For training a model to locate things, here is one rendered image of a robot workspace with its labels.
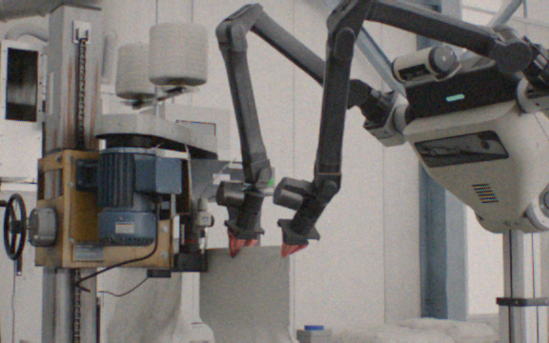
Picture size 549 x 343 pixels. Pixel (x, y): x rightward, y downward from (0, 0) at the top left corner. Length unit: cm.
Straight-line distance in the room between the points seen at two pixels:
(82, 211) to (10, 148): 230
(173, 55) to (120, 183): 37
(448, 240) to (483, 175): 590
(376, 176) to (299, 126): 94
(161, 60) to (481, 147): 86
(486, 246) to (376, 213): 144
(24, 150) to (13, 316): 103
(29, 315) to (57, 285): 279
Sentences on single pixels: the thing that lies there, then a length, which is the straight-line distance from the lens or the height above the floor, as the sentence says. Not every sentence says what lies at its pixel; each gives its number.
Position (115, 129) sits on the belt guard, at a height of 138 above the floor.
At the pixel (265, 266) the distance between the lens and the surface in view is 230.
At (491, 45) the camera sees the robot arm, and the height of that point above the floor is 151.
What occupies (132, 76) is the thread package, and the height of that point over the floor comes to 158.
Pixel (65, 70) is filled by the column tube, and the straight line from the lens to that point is 250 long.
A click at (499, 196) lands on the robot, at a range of 234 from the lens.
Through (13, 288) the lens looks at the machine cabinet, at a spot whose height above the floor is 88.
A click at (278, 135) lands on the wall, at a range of 756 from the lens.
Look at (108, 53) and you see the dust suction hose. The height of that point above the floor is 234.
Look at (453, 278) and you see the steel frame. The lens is 824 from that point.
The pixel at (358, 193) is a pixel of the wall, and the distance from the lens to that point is 801.
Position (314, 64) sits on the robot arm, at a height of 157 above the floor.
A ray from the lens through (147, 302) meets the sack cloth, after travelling 292.
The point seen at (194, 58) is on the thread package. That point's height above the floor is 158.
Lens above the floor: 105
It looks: 6 degrees up
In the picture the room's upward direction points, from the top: straight up
